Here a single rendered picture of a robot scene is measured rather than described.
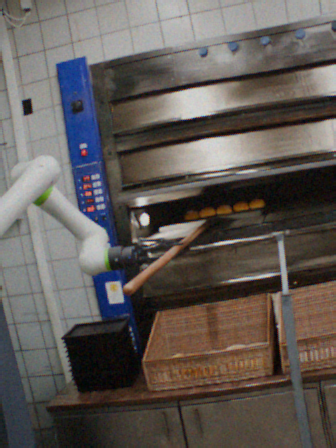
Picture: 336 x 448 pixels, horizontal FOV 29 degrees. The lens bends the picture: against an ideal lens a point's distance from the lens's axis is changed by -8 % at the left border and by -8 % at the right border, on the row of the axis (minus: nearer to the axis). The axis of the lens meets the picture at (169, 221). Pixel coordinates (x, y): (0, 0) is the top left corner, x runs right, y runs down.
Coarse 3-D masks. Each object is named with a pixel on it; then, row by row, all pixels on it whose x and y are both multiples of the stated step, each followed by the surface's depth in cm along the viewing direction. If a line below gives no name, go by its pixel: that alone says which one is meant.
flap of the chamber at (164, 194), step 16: (240, 176) 293; (256, 176) 292; (272, 176) 294; (288, 176) 299; (304, 176) 305; (144, 192) 302; (160, 192) 300; (176, 192) 302; (192, 192) 308; (208, 192) 314
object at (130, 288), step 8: (208, 224) 342; (192, 232) 300; (200, 232) 314; (184, 240) 276; (192, 240) 293; (176, 248) 256; (168, 256) 239; (152, 264) 220; (160, 264) 224; (144, 272) 205; (152, 272) 211; (136, 280) 193; (144, 280) 200; (128, 288) 185; (136, 288) 190
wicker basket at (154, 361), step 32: (160, 320) 319; (192, 320) 316; (224, 320) 313; (256, 320) 309; (160, 352) 308; (192, 352) 313; (224, 352) 269; (256, 352) 267; (160, 384) 276; (192, 384) 273
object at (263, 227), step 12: (300, 216) 308; (312, 216) 303; (324, 216) 302; (240, 228) 310; (252, 228) 309; (264, 228) 308; (276, 228) 307; (168, 240) 318; (180, 240) 316; (204, 240) 314; (216, 240) 313
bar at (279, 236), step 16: (320, 224) 267; (240, 240) 273; (256, 240) 272; (288, 304) 250; (288, 320) 250; (288, 336) 251; (288, 352) 251; (304, 400) 252; (304, 416) 253; (304, 432) 254
